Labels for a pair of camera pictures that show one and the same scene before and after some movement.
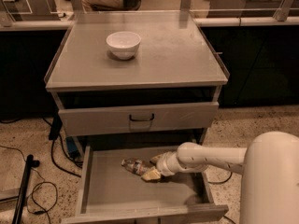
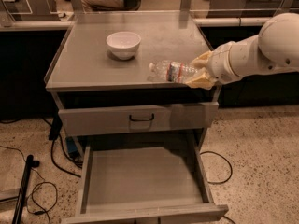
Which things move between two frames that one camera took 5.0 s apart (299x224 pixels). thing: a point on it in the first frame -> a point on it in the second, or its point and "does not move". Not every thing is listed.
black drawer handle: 146,119 does not move
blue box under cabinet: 71,145 does not move
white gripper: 164,164 -> 220,63
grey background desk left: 29,3 does not move
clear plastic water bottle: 137,166 -> 172,71
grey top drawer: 125,119 does not move
